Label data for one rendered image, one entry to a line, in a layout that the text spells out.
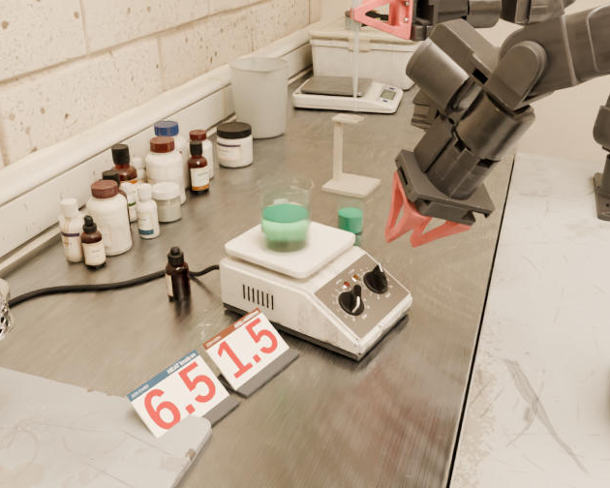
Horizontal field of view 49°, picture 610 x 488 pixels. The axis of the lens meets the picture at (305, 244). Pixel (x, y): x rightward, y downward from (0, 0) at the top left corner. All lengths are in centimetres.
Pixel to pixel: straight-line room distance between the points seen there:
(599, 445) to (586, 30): 37
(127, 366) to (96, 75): 60
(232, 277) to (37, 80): 47
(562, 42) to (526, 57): 3
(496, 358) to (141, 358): 39
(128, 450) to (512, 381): 39
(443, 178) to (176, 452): 36
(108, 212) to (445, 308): 47
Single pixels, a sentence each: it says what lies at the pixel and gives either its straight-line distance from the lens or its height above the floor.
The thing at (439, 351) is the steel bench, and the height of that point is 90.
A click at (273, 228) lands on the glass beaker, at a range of 75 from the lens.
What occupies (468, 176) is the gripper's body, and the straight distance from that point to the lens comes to 67.
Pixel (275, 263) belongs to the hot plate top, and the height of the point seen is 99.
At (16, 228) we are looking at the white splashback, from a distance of 102.
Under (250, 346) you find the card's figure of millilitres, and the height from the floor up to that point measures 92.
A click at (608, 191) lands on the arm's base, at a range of 123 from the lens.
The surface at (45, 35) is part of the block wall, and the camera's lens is 111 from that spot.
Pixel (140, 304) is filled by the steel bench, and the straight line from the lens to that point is 87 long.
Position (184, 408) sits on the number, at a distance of 67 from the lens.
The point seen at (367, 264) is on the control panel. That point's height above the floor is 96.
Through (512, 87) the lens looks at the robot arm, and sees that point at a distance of 61.
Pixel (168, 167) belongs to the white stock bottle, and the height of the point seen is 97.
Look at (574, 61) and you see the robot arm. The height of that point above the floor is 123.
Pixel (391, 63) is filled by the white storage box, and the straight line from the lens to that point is 186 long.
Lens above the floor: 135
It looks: 27 degrees down
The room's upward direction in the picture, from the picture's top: straight up
